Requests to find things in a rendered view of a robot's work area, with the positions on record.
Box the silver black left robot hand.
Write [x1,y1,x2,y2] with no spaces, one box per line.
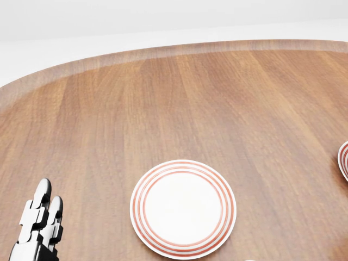
[8,178,64,261]

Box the white plate with red rings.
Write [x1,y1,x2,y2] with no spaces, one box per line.
[129,159,237,259]
[337,140,348,182]

